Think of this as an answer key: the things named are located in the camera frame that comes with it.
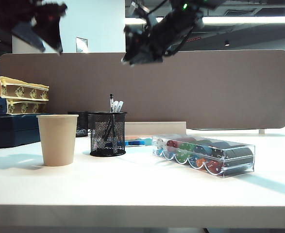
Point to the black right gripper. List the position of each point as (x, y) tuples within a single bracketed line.
[(161, 29)]

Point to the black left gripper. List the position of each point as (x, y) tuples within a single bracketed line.
[(23, 9)]

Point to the black clear ballpoint pen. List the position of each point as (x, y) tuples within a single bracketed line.
[(111, 102)]

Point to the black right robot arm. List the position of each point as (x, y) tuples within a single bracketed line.
[(193, 4)]

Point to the white capped black pen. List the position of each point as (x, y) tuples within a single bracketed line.
[(116, 106), (120, 106)]

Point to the black mesh pen holder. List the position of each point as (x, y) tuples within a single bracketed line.
[(107, 153)]

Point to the brown felt desk divider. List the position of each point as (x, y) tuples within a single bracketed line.
[(181, 89)]

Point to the red LED ceiling sign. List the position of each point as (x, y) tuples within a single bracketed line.
[(195, 39)]

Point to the yellow orange puzzle box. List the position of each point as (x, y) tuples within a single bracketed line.
[(23, 92)]

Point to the round ceiling spotlight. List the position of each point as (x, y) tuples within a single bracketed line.
[(226, 43)]

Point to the teal letter puzzle board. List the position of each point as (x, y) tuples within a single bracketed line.
[(135, 143)]

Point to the white poker chip stack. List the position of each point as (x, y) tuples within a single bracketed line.
[(160, 144)]

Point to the black shiny bag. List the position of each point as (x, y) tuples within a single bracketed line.
[(82, 121)]

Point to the red poker chip stack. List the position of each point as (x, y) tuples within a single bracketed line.
[(213, 167), (172, 144)]

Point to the dark blue tool case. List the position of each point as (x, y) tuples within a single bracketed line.
[(11, 131)]

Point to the beige paper cup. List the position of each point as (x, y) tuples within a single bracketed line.
[(57, 140)]

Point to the green poker chip stack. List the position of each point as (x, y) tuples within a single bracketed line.
[(182, 157)]

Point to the blue poker chip stack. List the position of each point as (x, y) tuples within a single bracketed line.
[(203, 150)]

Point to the long white ceiling light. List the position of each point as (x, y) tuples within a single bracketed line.
[(254, 20)]

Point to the orange poker chip stack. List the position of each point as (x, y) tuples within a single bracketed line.
[(201, 163)]

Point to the clear plastic poker chip box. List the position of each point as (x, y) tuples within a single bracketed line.
[(237, 157)]

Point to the white divider foot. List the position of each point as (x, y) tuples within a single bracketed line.
[(261, 132)]

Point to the black poker chip stack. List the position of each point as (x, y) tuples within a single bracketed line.
[(239, 157)]

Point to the silver wall sign plate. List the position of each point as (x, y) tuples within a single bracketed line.
[(81, 45)]

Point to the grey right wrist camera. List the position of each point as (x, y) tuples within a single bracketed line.
[(139, 8)]

